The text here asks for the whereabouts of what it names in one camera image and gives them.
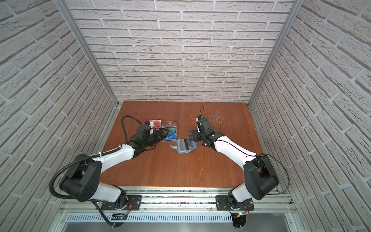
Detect blue leather card holder wallet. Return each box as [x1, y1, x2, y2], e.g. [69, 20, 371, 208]
[170, 137, 198, 154]

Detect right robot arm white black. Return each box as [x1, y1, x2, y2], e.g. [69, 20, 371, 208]
[192, 116, 280, 207]

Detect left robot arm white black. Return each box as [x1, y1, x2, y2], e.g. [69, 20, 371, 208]
[59, 122, 170, 208]

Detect teal blue cards stack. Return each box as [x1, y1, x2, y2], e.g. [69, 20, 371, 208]
[164, 128, 177, 141]

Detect clear acrylic card organizer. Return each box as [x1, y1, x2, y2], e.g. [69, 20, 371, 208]
[145, 119, 177, 142]

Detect red white card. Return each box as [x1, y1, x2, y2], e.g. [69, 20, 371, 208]
[146, 120, 162, 129]

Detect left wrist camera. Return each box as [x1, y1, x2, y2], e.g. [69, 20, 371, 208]
[148, 121, 155, 134]

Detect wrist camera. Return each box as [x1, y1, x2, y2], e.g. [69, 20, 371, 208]
[196, 115, 204, 124]
[148, 121, 155, 134]

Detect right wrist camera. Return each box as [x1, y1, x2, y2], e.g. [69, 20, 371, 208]
[196, 115, 204, 124]

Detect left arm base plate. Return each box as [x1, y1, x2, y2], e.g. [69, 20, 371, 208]
[101, 195, 142, 211]

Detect aluminium rail frame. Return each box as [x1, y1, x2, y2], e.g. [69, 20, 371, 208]
[59, 186, 296, 214]

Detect left black corrugated cable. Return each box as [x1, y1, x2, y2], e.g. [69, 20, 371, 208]
[48, 115, 143, 228]

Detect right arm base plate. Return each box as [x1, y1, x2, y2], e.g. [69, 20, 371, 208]
[215, 195, 255, 212]

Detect right thin black cable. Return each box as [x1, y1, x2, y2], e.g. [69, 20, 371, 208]
[198, 105, 290, 195]

